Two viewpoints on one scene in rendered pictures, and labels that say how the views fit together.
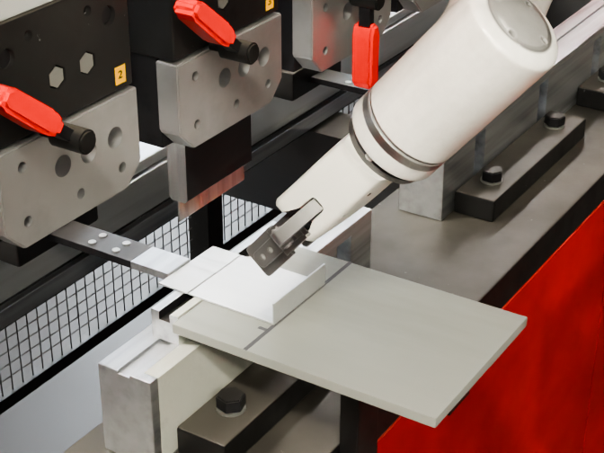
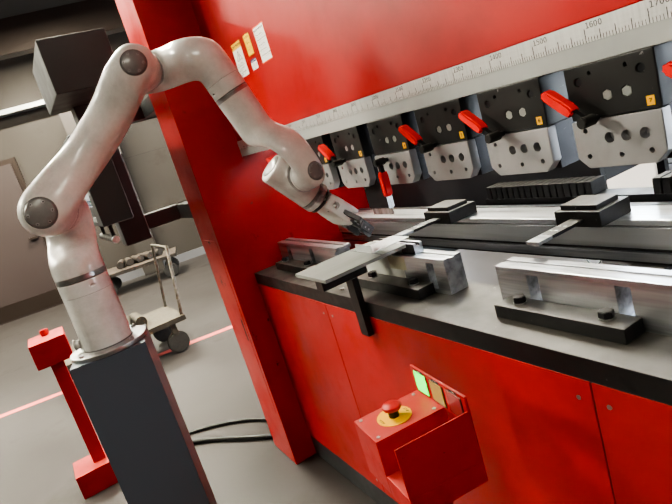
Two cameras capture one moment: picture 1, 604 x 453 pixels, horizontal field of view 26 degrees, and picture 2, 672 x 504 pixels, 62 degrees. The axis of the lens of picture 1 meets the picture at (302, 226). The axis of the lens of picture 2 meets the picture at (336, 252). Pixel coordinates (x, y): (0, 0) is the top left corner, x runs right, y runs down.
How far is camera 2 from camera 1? 2.21 m
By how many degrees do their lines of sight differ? 110
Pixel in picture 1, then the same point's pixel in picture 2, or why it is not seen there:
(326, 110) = (643, 256)
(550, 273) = (496, 364)
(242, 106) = (358, 183)
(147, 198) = (501, 235)
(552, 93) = (643, 304)
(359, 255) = (440, 276)
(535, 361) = (500, 411)
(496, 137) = (554, 290)
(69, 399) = not seen: outside the picture
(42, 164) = not seen: hidden behind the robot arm
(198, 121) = (347, 181)
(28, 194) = not seen: hidden behind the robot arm
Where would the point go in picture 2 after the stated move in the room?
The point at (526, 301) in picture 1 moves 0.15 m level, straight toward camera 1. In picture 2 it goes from (471, 357) to (413, 354)
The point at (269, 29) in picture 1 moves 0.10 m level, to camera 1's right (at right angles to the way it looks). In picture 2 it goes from (360, 162) to (345, 169)
